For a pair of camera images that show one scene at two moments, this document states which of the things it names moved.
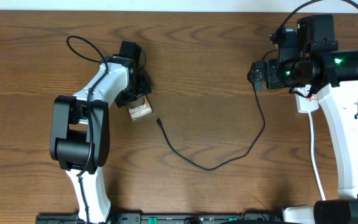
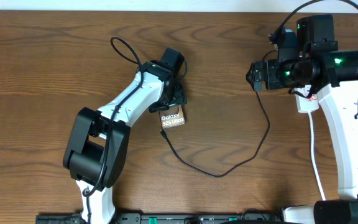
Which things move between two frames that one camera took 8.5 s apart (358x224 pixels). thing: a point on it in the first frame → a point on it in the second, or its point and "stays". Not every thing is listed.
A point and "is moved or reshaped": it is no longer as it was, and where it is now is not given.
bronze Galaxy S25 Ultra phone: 139,108 is moved or reshaped
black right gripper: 271,66 stays
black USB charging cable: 225,163 → 239,165
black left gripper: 142,90 → 175,101
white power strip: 306,104 stays
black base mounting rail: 166,218 stays
